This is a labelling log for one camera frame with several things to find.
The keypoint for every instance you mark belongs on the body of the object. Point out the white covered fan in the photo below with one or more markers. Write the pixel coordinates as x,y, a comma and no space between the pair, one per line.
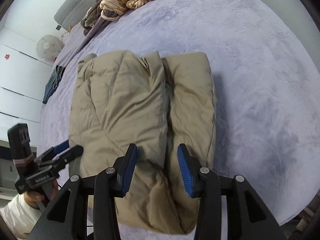
49,47

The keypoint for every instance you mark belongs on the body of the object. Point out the lilac bed blanket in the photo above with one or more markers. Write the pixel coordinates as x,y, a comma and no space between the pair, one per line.
266,85

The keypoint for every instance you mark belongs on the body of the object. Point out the brown fleece garment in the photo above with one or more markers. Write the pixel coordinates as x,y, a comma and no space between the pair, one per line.
91,17

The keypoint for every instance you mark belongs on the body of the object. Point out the grey quilted headboard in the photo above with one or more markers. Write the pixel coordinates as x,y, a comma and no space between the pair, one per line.
72,12

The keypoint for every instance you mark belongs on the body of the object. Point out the folded blue jeans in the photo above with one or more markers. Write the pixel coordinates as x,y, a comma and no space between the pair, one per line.
53,83

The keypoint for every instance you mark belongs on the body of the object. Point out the person's left hand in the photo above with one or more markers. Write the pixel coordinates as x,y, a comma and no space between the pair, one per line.
32,198

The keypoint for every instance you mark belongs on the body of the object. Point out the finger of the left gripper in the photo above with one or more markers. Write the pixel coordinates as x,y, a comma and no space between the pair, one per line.
52,152
70,155

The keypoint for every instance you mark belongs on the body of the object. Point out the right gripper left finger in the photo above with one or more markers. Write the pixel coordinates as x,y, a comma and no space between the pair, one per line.
114,182

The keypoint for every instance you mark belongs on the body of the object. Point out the beige puffer jacket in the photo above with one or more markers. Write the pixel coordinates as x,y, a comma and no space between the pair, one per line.
156,103

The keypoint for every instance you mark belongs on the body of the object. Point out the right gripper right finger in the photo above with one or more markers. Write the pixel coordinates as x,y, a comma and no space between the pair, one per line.
201,182

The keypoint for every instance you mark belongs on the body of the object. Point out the white wardrobe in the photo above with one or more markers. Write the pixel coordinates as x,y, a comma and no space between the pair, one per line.
23,80

